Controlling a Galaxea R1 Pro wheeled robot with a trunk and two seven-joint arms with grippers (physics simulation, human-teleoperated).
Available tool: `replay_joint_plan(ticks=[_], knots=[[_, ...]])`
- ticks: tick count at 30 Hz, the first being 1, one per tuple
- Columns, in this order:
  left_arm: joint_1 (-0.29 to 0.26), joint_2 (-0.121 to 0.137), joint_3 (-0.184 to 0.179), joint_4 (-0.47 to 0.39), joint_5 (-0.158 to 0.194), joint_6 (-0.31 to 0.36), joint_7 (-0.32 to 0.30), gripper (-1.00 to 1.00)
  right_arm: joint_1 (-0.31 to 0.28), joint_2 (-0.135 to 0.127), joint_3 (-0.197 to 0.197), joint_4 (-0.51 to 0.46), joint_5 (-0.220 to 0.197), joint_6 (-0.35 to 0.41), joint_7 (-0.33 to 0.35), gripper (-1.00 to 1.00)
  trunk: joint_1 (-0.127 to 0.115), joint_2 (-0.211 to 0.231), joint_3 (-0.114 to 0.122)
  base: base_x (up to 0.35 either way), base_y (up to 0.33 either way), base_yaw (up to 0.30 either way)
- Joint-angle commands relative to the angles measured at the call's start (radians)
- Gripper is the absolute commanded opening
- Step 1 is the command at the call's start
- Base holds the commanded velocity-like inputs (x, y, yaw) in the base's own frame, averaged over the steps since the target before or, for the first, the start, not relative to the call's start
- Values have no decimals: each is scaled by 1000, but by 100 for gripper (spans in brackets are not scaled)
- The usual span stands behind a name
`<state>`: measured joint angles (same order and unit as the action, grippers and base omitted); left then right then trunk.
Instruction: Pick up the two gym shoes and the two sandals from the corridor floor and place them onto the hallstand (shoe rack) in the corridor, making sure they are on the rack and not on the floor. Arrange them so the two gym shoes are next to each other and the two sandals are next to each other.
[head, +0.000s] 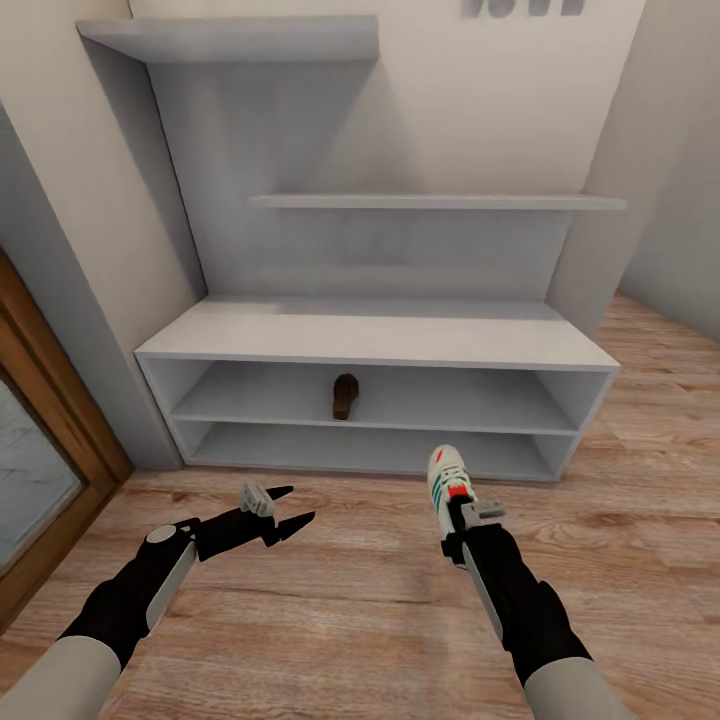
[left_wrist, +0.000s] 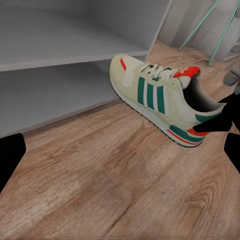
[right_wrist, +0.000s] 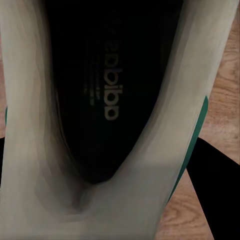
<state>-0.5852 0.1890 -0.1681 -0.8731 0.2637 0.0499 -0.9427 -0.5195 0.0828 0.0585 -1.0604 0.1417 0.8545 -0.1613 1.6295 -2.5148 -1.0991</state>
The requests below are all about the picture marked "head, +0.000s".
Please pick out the gym shoe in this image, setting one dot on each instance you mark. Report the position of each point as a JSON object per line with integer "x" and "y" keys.
{"x": 450, "y": 488}

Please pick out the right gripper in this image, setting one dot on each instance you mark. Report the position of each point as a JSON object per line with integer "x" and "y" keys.
{"x": 452, "y": 547}

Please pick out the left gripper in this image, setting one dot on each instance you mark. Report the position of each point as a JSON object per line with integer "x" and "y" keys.
{"x": 240, "y": 528}

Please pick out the sandal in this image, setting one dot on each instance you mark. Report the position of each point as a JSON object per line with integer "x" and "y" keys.
{"x": 346, "y": 389}

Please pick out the door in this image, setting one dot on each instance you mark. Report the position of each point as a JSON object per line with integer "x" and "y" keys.
{"x": 60, "y": 464}

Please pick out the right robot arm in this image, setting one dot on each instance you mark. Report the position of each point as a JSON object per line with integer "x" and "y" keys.
{"x": 557, "y": 674}

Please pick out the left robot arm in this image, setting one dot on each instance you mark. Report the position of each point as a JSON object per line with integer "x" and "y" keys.
{"x": 77, "y": 673}

